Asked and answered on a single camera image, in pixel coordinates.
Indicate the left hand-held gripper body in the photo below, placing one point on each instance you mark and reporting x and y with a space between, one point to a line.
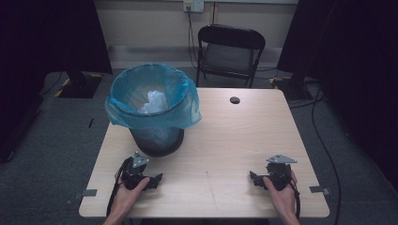
133 175

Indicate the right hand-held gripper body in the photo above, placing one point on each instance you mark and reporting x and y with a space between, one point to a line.
279 175

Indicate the person's right hand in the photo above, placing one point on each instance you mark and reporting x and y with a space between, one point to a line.
281 197

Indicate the person's left hand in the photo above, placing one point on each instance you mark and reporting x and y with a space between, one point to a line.
128 197

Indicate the dark round trash bin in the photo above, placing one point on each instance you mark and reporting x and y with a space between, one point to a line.
158 140

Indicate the grey tape strip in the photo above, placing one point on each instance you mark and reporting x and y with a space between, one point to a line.
89 192
319 189

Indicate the crumpled white paper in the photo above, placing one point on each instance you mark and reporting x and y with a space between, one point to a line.
154 103

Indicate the blue plastic bin liner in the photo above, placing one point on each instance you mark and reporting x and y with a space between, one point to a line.
150 93

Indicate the black stand base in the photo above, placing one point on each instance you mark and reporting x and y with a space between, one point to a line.
292 86
79 84

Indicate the black folding chair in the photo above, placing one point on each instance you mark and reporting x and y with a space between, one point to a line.
230 53

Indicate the black curtain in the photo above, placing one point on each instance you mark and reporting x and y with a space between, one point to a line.
47 40
350 62

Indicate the white wall socket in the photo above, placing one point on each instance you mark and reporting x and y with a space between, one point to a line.
193 5

